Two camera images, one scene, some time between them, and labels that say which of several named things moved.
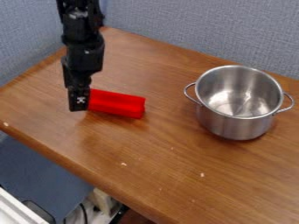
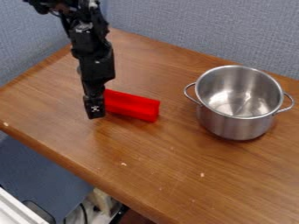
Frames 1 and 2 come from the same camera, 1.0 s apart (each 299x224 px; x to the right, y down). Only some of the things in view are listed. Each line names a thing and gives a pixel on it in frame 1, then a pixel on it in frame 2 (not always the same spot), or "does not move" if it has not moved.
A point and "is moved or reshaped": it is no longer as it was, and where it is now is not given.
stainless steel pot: (237, 99) does not move
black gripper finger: (78, 92) → (94, 105)
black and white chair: (21, 212) does not move
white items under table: (96, 210) does not move
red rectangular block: (116, 104) is moved or reshaped
